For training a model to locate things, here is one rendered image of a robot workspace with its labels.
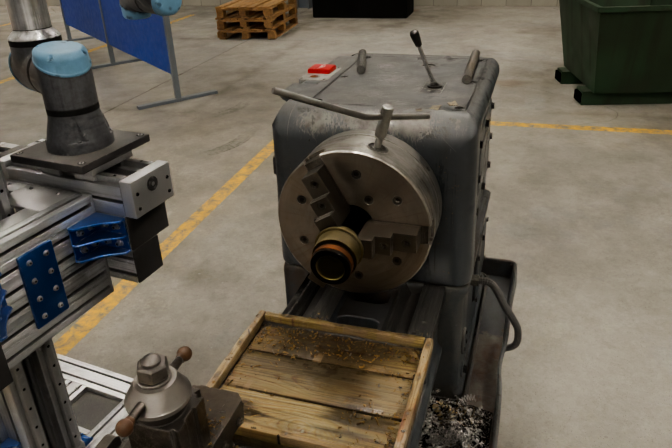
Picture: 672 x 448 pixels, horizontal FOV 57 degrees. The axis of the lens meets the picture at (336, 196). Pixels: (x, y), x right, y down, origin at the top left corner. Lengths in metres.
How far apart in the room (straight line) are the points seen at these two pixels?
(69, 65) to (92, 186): 0.27
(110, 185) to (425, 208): 0.72
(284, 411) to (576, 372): 1.69
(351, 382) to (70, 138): 0.83
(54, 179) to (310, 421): 0.87
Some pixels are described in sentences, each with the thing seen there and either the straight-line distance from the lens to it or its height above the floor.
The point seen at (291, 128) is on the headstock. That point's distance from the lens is 1.35.
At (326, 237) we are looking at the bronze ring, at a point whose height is 1.12.
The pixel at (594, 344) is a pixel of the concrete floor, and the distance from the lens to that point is 2.77.
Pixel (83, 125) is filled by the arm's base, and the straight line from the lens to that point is 1.51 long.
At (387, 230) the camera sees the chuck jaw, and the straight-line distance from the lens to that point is 1.16.
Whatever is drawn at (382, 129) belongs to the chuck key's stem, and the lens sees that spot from 1.15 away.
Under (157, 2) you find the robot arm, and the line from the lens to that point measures 1.58.
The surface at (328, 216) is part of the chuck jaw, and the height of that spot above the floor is 1.14.
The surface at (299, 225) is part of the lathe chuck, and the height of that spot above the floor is 1.07.
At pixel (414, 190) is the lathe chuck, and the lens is 1.15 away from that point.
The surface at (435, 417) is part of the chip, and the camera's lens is 1.56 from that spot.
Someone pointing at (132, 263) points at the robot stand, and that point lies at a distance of 1.55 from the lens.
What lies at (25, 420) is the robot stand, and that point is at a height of 0.55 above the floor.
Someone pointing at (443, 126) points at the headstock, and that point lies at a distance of 1.28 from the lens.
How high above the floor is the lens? 1.65
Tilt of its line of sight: 25 degrees down
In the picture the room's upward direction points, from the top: 3 degrees counter-clockwise
